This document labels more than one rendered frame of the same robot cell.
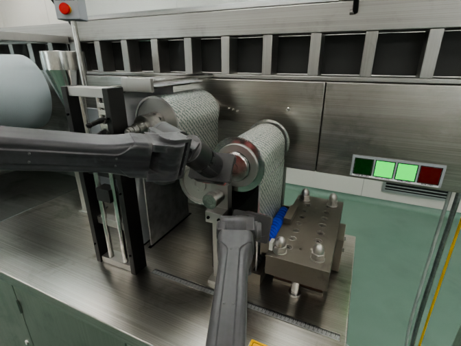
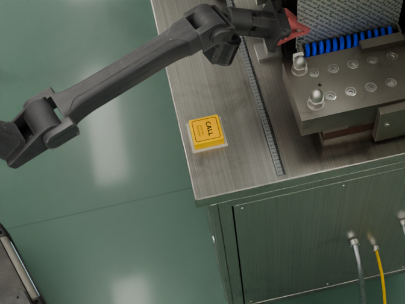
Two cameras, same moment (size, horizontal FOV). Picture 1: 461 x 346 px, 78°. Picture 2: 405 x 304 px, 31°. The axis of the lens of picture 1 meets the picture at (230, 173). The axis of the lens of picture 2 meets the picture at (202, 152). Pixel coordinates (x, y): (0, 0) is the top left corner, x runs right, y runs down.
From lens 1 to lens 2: 1.19 m
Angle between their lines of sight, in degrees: 57
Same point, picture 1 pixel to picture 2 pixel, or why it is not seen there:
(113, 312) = (166, 14)
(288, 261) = (289, 84)
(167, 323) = not seen: hidden behind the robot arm
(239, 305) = (125, 70)
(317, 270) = (298, 111)
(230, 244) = (171, 32)
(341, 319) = (306, 169)
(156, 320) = not seen: hidden behind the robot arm
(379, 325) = not seen: outside the picture
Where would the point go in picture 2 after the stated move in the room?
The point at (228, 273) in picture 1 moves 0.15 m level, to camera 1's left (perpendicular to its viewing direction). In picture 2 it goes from (144, 49) to (103, 5)
